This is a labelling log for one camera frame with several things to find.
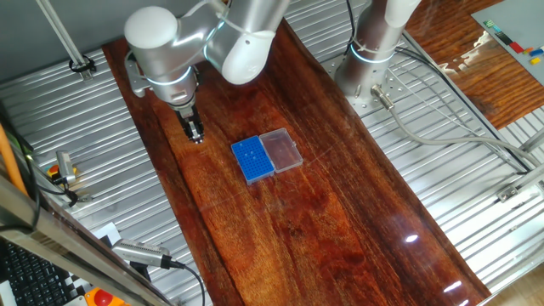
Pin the small silver clamp camera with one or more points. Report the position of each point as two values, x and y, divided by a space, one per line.
64 166

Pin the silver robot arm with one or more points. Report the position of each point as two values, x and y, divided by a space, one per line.
238 38

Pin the clear plastic box lid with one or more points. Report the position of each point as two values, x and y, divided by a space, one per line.
281 151

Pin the orange tube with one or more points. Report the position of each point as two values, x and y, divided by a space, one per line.
10 166

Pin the blue pipette tip rack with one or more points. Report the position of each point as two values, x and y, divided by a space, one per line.
257 168

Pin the black block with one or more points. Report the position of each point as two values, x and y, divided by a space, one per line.
504 38

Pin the aluminium extrusion with bracket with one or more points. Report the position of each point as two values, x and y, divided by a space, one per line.
523 183

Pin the wood-grain side board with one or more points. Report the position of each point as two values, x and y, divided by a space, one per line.
489 93

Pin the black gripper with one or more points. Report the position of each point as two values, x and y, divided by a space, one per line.
187 114

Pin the black keyboard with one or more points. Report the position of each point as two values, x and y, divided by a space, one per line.
34 276

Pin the blue block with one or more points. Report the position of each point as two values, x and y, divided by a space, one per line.
536 52

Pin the yellow block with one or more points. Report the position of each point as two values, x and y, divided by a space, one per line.
535 60

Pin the aluminium extrusion rail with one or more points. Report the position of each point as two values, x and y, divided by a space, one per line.
535 142

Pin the glossy wood-grain table mat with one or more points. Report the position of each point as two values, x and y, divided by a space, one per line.
319 234

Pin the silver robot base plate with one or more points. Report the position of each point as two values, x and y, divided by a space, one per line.
395 85

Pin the orange emergency stop box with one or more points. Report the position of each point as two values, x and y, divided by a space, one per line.
102 297

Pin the stainless steel frame bar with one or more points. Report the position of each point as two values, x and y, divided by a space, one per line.
64 246

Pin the checkered calibration board sheet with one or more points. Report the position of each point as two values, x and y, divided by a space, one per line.
108 233

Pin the grey board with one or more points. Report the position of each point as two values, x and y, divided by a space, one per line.
523 21

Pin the silver camera pole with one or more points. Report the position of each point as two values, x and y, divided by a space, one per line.
64 38

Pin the silver finned camera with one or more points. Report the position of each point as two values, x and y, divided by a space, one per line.
140 253

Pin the red block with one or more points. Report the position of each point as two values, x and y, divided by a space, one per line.
516 47

